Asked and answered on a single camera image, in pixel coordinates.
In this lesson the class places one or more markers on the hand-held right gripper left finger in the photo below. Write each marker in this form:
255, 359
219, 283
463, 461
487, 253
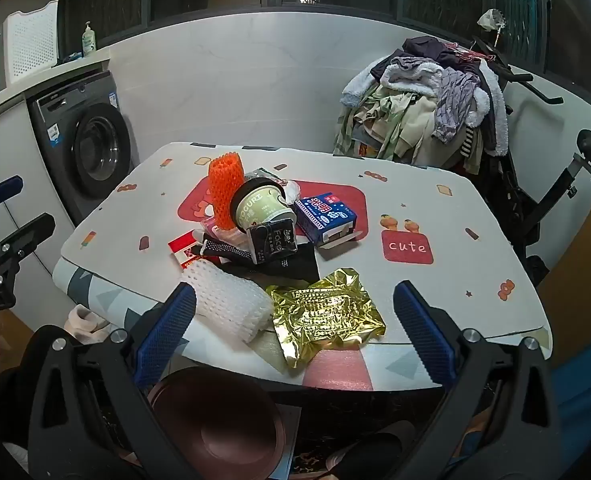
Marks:
168, 330

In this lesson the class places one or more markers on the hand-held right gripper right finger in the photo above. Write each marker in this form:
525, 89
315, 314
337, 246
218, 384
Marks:
423, 330

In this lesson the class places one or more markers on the white foam fruit net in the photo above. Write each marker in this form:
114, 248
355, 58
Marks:
230, 300

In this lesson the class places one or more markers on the red and white packet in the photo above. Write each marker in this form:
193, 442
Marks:
183, 250

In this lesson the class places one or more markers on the gold foil wrapper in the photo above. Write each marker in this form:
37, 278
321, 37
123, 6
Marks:
325, 315

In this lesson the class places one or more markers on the brown plastic trash bin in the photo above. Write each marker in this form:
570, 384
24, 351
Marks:
215, 430

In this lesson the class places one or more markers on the small black wrapper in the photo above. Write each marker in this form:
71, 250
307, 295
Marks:
270, 240

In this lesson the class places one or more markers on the black cloth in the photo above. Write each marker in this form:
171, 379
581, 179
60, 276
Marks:
295, 267

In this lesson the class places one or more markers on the orange foam fruit net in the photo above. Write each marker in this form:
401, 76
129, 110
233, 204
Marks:
223, 185

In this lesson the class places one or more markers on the geometric patterned foam mat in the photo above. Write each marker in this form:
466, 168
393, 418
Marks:
100, 295

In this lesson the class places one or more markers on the pink fuzzy slippers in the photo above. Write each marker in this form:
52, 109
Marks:
82, 322

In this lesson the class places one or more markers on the grey washing machine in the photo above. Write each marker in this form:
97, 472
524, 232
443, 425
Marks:
100, 150

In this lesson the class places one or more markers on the clear pink plastic packet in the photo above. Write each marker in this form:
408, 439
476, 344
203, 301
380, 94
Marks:
213, 225

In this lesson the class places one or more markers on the black slipper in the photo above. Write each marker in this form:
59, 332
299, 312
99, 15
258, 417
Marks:
375, 450

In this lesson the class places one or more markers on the cartoon printed table mat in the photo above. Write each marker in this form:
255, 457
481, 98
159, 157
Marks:
425, 200

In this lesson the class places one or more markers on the white perforated laundry basket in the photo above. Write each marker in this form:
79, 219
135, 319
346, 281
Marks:
30, 40

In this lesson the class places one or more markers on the blue drink carton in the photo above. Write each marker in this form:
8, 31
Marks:
325, 215

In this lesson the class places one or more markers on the pale green yogurt cup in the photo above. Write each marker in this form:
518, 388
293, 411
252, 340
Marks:
263, 205

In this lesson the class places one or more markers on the white paper sheet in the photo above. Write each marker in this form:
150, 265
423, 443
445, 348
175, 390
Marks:
290, 435

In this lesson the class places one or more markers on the green soap pump bottle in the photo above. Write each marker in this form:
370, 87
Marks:
89, 40

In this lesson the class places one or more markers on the crumpled clear plastic wrapper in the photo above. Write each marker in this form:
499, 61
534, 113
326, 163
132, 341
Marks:
288, 190

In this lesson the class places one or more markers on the black exercise bike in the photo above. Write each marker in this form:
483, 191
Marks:
565, 185

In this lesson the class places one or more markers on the pile of clothes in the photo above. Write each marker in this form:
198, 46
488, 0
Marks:
415, 110

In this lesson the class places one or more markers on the white hanging cloth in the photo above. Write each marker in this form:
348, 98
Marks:
490, 19

